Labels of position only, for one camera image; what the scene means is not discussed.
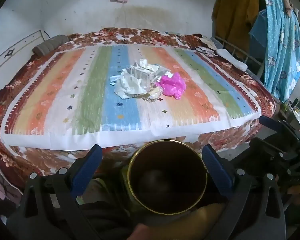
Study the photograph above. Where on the dark bucket with gold rim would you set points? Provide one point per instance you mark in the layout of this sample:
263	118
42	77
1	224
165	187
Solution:
167	177

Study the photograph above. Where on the white wall panel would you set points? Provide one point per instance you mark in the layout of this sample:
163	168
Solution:
17	50

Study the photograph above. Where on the pale yellow paper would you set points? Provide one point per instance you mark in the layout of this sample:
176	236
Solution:
153	95

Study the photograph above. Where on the metal bed rail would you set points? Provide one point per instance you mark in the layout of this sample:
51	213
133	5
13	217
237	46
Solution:
252	61

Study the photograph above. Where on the white printed paper sheet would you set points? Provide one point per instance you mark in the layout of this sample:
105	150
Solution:
132	86

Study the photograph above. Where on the striped bed sheet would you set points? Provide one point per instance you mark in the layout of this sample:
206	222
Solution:
95	92

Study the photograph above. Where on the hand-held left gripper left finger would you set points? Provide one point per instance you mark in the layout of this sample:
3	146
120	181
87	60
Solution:
88	170

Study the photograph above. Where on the yellow hanging garment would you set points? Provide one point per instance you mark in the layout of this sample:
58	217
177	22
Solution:
233	12

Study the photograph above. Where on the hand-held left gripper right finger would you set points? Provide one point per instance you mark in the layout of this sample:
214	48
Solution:
216	170

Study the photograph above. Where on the pink plastic bag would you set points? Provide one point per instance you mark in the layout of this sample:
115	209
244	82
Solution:
173	85

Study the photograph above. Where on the blue dotted curtain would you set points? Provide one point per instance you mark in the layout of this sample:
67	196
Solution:
282	42

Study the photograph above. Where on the brown floral blanket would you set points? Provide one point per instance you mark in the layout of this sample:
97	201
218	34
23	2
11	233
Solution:
22	162

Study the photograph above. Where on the dark cloth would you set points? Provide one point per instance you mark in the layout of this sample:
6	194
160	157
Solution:
107	217

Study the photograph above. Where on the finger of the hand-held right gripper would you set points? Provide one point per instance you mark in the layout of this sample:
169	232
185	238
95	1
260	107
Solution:
270	122

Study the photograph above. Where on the pile of scattered papers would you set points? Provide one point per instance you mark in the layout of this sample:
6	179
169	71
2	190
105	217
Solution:
206	47

